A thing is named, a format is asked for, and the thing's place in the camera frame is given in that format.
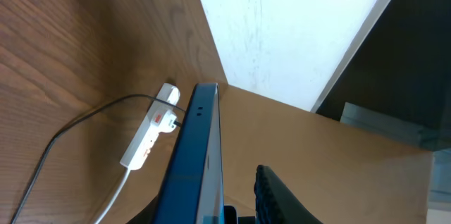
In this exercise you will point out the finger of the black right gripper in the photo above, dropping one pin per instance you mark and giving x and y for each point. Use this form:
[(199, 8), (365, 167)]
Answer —
[(275, 203), (146, 214)]

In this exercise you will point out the blue Galaxy smartphone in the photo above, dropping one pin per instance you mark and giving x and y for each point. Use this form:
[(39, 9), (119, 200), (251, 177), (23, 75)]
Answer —
[(192, 188)]

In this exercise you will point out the white power strip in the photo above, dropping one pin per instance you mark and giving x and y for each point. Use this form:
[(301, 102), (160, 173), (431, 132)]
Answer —
[(145, 138)]

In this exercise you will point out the white charger plug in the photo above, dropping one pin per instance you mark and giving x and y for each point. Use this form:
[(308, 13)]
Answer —
[(163, 121)]

